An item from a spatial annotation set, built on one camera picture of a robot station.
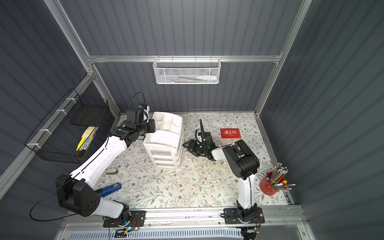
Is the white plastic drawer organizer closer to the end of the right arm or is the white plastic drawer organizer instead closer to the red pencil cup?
the end of the right arm

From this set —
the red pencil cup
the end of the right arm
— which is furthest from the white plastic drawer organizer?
the red pencil cup

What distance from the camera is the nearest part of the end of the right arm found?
79 cm

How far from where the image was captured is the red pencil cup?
72cm

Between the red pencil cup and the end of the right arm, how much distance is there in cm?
29
